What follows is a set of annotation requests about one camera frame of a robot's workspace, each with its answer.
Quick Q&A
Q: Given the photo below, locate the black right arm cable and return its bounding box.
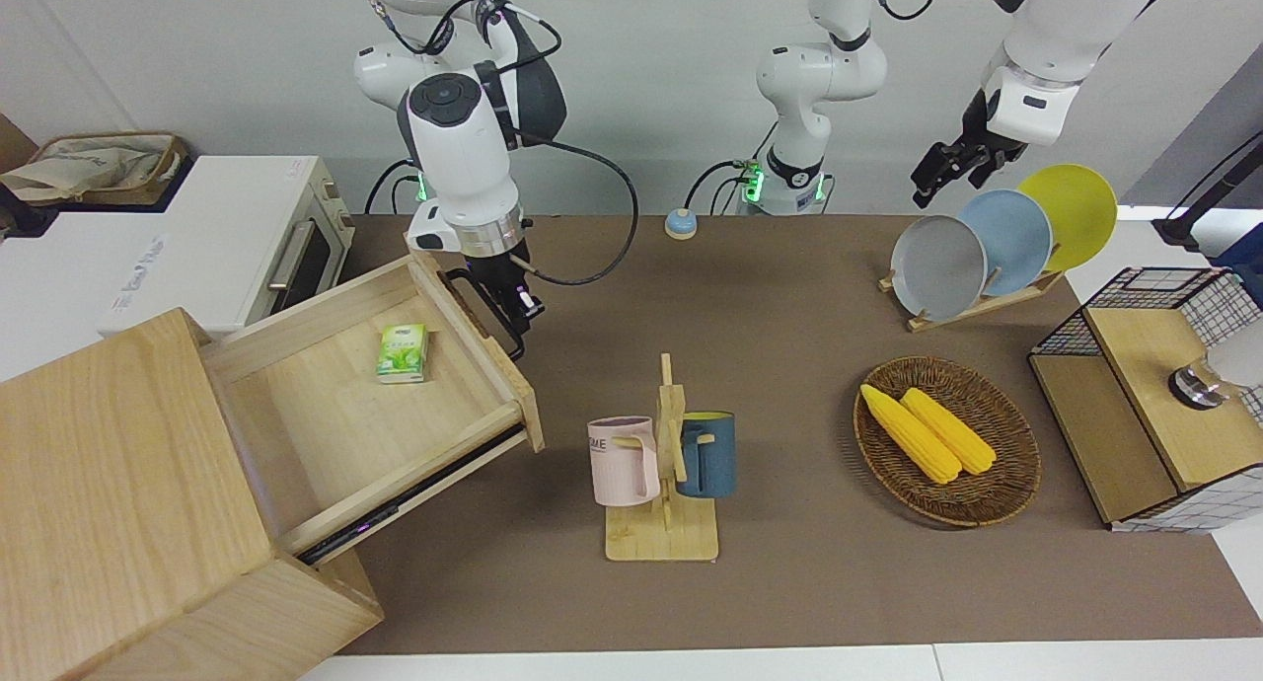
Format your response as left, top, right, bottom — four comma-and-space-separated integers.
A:
513, 133, 640, 289

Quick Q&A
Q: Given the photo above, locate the grid wire shelf wooden board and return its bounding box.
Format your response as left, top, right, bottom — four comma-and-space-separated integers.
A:
1028, 266, 1263, 534

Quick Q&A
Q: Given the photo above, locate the long yellow corn cob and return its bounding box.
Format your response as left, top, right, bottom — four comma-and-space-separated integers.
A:
859, 383, 964, 486

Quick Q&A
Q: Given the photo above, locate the yellow plate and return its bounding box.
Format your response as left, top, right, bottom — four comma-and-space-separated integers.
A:
1016, 164, 1119, 273

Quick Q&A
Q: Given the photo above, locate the short yellow corn cob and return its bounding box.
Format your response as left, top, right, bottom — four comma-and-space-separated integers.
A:
900, 387, 998, 477

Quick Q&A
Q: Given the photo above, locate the brown wicker basket tray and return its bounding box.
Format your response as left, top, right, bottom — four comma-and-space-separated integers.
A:
853, 356, 1042, 529

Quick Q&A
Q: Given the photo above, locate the white toaster oven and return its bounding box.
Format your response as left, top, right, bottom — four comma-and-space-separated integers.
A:
97, 155, 356, 339

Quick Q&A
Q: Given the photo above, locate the dark blue mug yellow inside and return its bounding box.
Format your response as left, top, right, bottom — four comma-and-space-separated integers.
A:
677, 411, 738, 499

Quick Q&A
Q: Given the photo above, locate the light wooden drawer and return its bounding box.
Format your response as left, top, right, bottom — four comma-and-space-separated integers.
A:
197, 252, 546, 564

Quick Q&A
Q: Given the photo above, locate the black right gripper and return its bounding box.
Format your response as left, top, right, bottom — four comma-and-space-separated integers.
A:
464, 247, 546, 337

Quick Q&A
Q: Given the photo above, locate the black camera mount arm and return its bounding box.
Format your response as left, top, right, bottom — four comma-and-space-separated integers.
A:
1152, 136, 1263, 248

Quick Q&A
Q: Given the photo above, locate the light blue plate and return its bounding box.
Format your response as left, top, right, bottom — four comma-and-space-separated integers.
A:
955, 189, 1054, 298

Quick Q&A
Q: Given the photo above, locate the wooden plate rack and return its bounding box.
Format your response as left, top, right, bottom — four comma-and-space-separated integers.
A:
878, 266, 1067, 334

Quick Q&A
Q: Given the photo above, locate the grey plate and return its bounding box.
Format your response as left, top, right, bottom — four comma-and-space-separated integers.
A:
890, 214, 989, 323

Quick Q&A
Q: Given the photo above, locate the green white tissue pack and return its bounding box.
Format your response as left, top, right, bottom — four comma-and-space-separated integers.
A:
375, 324, 429, 384

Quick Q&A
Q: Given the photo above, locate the blue box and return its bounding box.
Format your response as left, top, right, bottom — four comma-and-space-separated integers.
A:
1216, 222, 1263, 302

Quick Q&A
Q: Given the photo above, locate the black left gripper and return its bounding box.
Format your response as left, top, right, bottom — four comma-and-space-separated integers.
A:
910, 89, 1029, 211

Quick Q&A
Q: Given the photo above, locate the brown cardboard box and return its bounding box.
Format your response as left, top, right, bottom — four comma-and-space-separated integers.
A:
0, 113, 37, 174

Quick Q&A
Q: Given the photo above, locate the pink ribbed mug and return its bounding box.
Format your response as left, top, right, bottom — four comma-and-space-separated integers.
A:
587, 416, 661, 508

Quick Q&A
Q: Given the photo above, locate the beige bag tray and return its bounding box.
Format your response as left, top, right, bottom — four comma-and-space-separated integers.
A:
0, 138, 175, 204

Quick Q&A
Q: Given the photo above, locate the wooden mug tree stand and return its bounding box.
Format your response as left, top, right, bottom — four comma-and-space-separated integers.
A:
604, 353, 720, 564

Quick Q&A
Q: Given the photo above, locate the light wooden drawer cabinet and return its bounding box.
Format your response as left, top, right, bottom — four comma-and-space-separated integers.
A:
0, 308, 386, 681

